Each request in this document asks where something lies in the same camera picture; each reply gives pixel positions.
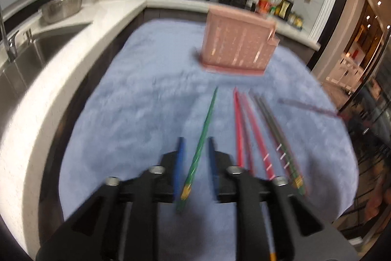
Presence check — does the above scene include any steel sink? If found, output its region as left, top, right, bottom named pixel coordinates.
left=0, top=30, right=74, bottom=115

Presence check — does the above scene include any dark red chopstick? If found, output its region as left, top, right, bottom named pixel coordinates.
left=248, top=92, right=296, bottom=186
left=278, top=98, right=343, bottom=118

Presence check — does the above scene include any blue towel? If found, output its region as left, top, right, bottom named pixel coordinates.
left=58, top=19, right=360, bottom=261

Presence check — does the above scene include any chrome faucet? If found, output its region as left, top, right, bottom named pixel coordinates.
left=0, top=9, right=19, bottom=63

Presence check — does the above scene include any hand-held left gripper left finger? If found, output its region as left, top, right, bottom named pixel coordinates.
left=36, top=136, right=187, bottom=261

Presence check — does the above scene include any dark sauce bottle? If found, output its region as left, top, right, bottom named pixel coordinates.
left=279, top=0, right=294, bottom=19

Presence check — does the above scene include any green chopstick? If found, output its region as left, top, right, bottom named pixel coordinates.
left=257, top=96, right=306, bottom=195
left=175, top=86, right=219, bottom=212

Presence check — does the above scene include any pink utensil basket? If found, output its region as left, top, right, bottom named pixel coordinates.
left=195, top=7, right=281, bottom=76

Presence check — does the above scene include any steel bowl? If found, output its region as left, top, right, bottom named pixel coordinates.
left=41, top=0, right=84, bottom=24

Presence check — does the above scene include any chopstick with orange band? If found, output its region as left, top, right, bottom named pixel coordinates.
left=266, top=207, right=278, bottom=261

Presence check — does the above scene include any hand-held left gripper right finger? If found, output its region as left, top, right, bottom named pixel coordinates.
left=208, top=136, right=359, bottom=261

